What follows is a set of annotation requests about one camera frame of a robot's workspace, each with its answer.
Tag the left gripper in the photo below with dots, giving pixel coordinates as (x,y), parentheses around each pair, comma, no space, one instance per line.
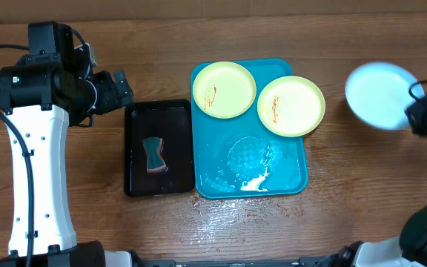
(111,99)

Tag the light blue plate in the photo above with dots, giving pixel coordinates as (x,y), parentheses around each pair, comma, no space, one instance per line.
(377,93)

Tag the teal and orange sponge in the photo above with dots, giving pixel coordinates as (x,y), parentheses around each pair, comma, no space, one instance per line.
(153,149)

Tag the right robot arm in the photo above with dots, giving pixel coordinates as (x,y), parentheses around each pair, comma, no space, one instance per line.
(409,249)

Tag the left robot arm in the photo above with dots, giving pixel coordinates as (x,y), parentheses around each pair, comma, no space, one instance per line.
(47,91)

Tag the black plastic tray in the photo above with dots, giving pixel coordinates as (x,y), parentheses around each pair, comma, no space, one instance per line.
(171,121)

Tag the teal plastic tray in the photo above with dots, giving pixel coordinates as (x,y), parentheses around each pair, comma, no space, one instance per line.
(240,157)

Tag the yellow-green plate with stain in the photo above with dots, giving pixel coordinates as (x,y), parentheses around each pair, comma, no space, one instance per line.
(224,90)

